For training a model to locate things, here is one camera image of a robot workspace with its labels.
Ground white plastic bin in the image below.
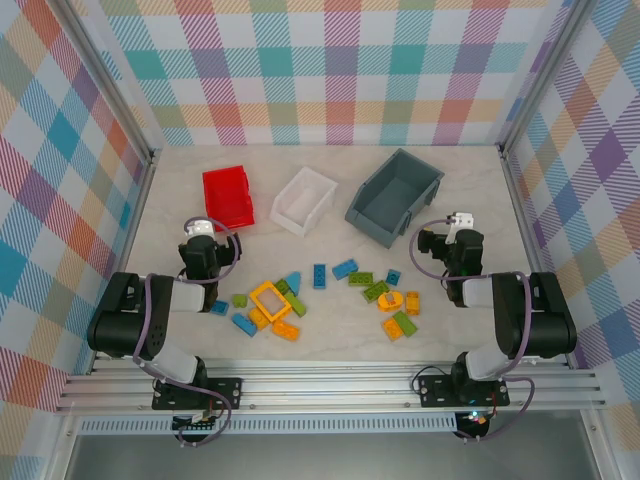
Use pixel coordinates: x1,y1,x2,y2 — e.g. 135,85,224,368
268,166,339,238

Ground round yellow lego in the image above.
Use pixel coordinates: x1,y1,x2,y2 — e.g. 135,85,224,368
377,289,404,314

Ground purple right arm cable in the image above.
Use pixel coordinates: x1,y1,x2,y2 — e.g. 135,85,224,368
408,218,537,444

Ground yellow window frame lego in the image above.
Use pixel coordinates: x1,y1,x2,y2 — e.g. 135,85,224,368
248,280,294,322

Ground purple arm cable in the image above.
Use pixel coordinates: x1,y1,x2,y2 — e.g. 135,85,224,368
131,218,244,449
408,218,537,444

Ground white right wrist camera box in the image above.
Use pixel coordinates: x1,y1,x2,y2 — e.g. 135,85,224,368
445,211,475,245

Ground red plastic bin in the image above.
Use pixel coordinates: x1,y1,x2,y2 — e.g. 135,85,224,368
201,164,257,232

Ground aluminium mounting rail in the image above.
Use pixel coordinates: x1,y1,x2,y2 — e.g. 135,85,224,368
54,358,609,416

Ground white slotted cable duct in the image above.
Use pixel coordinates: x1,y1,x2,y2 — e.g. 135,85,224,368
77,417,459,436

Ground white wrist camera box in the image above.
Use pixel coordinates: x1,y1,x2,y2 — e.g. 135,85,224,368
186,218,222,239
445,211,475,245

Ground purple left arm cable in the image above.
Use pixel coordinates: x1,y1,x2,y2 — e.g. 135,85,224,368
131,218,244,449

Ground grey plastic bin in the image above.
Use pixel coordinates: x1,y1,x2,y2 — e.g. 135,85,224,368
343,147,445,250

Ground aluminium frame post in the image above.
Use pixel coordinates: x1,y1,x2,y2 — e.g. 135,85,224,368
495,0,596,157
58,0,162,166

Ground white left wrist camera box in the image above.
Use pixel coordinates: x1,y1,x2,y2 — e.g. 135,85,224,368
186,218,222,239

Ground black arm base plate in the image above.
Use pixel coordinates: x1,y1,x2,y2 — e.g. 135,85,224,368
151,377,244,412
418,375,511,408

